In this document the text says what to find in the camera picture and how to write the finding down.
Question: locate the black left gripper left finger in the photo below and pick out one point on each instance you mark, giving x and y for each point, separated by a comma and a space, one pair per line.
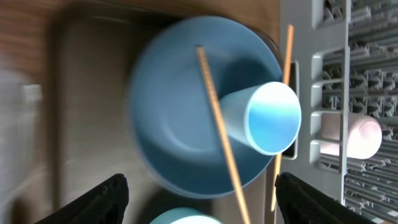
104, 204

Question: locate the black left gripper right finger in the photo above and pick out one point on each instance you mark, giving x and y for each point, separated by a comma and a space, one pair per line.
300, 203

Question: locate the pink cup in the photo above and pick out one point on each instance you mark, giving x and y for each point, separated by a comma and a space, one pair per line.
364, 134

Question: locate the right wooden chopstick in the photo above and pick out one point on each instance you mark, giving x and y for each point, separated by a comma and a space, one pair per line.
285, 80

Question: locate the light blue cup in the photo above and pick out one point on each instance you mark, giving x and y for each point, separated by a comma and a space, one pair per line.
266, 117

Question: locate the left wooden chopstick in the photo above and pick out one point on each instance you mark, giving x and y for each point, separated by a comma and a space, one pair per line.
228, 154

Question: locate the light blue bowl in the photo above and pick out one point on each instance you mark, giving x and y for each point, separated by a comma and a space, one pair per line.
184, 216

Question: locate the grey dishwasher rack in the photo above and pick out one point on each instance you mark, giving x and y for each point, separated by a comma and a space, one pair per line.
345, 55

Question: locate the brown serving tray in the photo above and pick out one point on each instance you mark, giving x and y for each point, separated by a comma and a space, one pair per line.
92, 47

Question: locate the dark blue plate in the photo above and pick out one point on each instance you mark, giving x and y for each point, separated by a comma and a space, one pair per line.
168, 104

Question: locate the wooden chopstick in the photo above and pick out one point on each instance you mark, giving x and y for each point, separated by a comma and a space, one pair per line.
285, 80
228, 154

